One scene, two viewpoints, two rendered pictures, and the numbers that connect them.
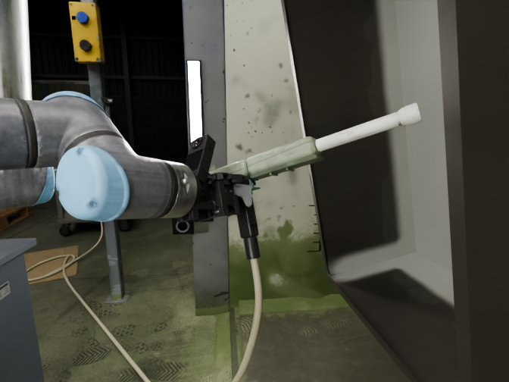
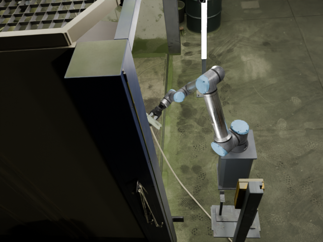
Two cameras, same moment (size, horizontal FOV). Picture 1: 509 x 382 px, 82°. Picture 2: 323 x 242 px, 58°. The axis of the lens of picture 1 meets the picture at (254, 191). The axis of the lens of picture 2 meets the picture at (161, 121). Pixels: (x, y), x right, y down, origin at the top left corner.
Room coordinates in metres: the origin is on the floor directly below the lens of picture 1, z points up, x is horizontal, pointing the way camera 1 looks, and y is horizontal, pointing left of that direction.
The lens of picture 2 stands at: (2.18, 0.62, 2.86)
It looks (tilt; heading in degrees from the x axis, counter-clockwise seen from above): 51 degrees down; 198
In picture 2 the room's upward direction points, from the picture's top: 11 degrees counter-clockwise
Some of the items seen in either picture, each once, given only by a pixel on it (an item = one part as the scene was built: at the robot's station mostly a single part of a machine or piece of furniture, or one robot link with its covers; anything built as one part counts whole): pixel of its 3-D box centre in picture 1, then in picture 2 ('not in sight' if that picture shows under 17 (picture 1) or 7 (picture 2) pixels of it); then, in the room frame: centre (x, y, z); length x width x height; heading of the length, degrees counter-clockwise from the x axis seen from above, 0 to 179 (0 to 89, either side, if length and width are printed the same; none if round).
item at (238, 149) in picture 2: not in sight; (237, 140); (0.70, 0.81, 0.69); 0.19 x 0.19 x 0.10
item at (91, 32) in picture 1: (87, 34); (248, 195); (1.53, 0.80, 1.42); 0.12 x 0.06 x 0.26; 96
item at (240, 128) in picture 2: not in sight; (238, 132); (0.70, 0.80, 0.83); 0.17 x 0.15 x 0.18; 139
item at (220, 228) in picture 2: not in sight; (234, 221); (1.45, 0.79, 0.78); 0.31 x 0.23 x 0.01; 96
